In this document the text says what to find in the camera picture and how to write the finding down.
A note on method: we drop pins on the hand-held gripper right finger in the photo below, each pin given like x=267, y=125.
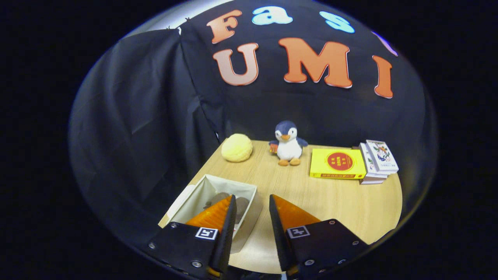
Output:
x=278, y=237

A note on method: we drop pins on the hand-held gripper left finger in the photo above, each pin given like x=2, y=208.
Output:
x=227, y=241

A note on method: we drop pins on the yellow book with red circle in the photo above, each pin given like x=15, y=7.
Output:
x=338, y=163

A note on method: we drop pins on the black backdrop cloth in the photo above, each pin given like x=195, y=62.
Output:
x=136, y=116

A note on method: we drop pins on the cream fabric storage box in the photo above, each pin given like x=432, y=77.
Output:
x=210, y=184

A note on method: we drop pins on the row of black clips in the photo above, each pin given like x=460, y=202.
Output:
x=187, y=18

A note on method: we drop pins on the yellow round plush cushion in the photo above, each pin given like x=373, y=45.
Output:
x=236, y=147

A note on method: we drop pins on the blue and white penguin plush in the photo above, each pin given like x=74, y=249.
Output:
x=288, y=147

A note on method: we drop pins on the brown shoe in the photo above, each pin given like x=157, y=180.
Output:
x=242, y=208
x=218, y=198

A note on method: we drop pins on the white illustrated book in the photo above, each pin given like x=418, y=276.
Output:
x=381, y=155

